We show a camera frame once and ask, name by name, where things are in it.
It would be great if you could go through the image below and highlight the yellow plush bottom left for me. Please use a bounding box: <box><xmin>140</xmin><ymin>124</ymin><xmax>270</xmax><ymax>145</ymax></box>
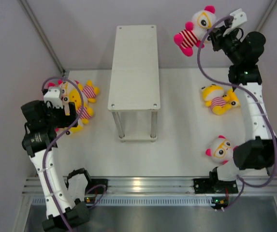
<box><xmin>58</xmin><ymin>120</ymin><xmax>84</xmax><ymax>137</ymax></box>

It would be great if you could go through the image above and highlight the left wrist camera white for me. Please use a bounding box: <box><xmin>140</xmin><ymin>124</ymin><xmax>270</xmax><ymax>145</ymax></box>
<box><xmin>44</xmin><ymin>87</ymin><xmax>63</xmax><ymax>109</ymax></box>

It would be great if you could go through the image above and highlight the yellow plush right back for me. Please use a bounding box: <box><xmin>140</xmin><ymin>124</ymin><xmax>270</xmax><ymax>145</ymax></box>
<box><xmin>223</xmin><ymin>88</ymin><xmax>240</xmax><ymax>108</ymax></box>

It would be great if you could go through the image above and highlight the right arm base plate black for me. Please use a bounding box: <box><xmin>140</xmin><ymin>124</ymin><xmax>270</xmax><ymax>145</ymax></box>
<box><xmin>193</xmin><ymin>178</ymin><xmax>238</xmax><ymax>194</ymax></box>

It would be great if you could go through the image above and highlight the white plush top left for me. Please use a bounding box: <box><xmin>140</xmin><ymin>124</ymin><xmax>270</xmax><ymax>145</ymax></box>
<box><xmin>47</xmin><ymin>80</ymin><xmax>74</xmax><ymax>102</ymax></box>

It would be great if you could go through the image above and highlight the yellow plush centre left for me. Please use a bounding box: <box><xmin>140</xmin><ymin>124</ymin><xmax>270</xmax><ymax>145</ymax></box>
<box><xmin>69</xmin><ymin>89</ymin><xmax>94</xmax><ymax>124</ymax></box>

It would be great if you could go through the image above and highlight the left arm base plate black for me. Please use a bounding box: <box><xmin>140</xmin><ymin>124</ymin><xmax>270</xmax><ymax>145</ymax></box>
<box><xmin>86</xmin><ymin>178</ymin><xmax>108</xmax><ymax>194</ymax></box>

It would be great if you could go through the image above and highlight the white plush near right base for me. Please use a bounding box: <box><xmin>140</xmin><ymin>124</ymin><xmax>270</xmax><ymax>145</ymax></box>
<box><xmin>205</xmin><ymin>135</ymin><xmax>237</xmax><ymax>165</ymax></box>

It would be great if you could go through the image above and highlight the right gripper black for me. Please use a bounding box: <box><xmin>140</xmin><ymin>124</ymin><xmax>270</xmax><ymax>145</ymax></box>
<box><xmin>208</xmin><ymin>26</ymin><xmax>243</xmax><ymax>65</ymax></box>

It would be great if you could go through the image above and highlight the aluminium front rail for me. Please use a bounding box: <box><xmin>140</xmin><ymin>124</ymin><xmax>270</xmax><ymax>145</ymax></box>
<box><xmin>22</xmin><ymin>175</ymin><xmax>277</xmax><ymax>194</ymax></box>

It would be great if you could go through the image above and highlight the yellow plush right front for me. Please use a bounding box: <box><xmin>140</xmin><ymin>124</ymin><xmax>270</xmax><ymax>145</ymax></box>
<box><xmin>201</xmin><ymin>84</ymin><xmax>232</xmax><ymax>116</ymax></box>

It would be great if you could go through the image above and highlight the white slotted cable duct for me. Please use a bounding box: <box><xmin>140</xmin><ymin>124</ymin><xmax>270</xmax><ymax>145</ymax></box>
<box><xmin>31</xmin><ymin>196</ymin><xmax>214</xmax><ymax>206</ymax></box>

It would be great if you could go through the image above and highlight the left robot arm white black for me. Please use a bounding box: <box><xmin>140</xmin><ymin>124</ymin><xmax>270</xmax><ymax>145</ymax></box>
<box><xmin>21</xmin><ymin>100</ymin><xmax>93</xmax><ymax>232</ymax></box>

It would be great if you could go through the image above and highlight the yellow plush striped top left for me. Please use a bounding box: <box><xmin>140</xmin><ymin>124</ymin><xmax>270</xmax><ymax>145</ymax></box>
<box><xmin>78</xmin><ymin>80</ymin><xmax>100</xmax><ymax>103</ymax></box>

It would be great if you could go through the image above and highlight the white two-tier shelf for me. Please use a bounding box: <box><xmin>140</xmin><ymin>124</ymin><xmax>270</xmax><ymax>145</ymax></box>
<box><xmin>107</xmin><ymin>25</ymin><xmax>160</xmax><ymax>142</ymax></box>

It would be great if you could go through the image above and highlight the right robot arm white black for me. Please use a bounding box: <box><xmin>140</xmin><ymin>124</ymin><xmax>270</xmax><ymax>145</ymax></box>
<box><xmin>209</xmin><ymin>26</ymin><xmax>277</xmax><ymax>192</ymax></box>

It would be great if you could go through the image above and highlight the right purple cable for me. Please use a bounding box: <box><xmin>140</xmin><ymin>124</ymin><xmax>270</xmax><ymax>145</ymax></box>
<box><xmin>197</xmin><ymin>14</ymin><xmax>277</xmax><ymax>211</ymax></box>

